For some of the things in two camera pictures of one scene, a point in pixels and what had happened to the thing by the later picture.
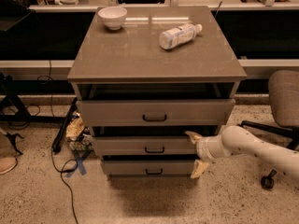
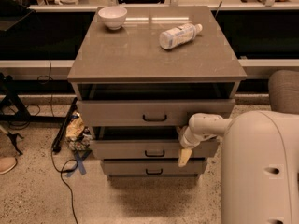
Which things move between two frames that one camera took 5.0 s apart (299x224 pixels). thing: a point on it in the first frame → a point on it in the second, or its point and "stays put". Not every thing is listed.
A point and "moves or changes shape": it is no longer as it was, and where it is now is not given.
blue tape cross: (79, 160) stays put
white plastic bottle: (178, 35) stays put
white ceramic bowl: (112, 16) stays put
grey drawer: (143, 146) moves or changes shape
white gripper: (202, 149) → (187, 141)
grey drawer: (155, 112) stays put
